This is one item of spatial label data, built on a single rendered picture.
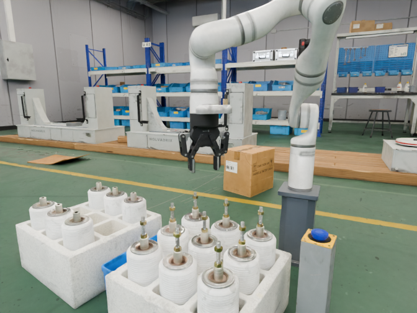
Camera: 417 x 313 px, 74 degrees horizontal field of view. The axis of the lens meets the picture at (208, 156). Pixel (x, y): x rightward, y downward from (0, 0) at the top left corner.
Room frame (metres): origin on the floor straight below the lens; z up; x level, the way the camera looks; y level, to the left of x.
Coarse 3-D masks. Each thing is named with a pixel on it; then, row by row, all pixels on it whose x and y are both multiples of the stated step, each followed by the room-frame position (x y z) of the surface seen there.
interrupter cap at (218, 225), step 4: (220, 220) 0.85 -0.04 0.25; (232, 220) 0.84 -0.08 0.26; (216, 224) 0.82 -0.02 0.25; (220, 224) 0.82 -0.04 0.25; (232, 224) 0.82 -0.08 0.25; (236, 224) 0.82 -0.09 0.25; (216, 228) 0.80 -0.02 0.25; (220, 228) 0.79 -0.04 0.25; (224, 228) 0.79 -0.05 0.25; (228, 228) 0.79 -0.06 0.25; (232, 228) 0.79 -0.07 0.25; (236, 228) 0.80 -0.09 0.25
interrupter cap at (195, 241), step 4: (196, 236) 0.74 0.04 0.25; (208, 236) 0.74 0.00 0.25; (212, 236) 0.74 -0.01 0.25; (192, 240) 0.71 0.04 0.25; (196, 240) 0.72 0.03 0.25; (208, 240) 0.72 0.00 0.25; (212, 240) 0.72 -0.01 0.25; (216, 240) 0.72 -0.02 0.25; (192, 244) 0.70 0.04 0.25; (196, 244) 0.70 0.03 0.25; (200, 244) 0.69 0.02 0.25; (204, 244) 0.70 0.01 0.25; (208, 244) 0.69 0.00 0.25; (212, 244) 0.70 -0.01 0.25; (216, 244) 0.70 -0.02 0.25
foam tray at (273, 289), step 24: (288, 264) 0.74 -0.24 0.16; (120, 288) 0.63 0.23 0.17; (144, 288) 0.61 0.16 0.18; (264, 288) 0.61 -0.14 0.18; (288, 288) 0.76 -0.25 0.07; (120, 312) 0.63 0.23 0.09; (144, 312) 0.58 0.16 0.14; (168, 312) 0.54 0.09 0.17; (192, 312) 0.55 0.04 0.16; (240, 312) 0.53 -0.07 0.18; (264, 312) 0.59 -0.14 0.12
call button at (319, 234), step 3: (312, 231) 0.62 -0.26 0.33; (315, 231) 0.62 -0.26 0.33; (318, 231) 0.62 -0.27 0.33; (321, 231) 0.62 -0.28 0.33; (324, 231) 0.62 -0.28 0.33; (312, 234) 0.62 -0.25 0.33; (315, 234) 0.61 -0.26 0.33; (318, 234) 0.61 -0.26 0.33; (321, 234) 0.61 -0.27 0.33; (324, 234) 0.61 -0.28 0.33; (327, 234) 0.61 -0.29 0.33; (315, 237) 0.61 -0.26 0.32; (318, 237) 0.60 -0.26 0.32; (321, 237) 0.60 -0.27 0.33; (324, 237) 0.60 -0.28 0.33; (327, 237) 0.60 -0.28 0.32
